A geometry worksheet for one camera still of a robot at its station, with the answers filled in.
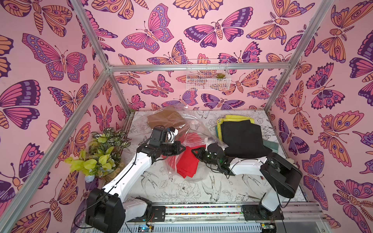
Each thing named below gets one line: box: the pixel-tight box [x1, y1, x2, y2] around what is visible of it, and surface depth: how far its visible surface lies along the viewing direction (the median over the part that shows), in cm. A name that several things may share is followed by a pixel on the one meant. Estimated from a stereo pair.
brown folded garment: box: [146, 109, 190, 130], surface depth 111 cm
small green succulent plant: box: [215, 72, 226, 79], surface depth 95 cm
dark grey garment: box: [220, 119, 273, 158], surface depth 96 cm
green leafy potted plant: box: [64, 127, 131, 183], surface depth 71 cm
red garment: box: [174, 132, 207, 179], surface depth 82 cm
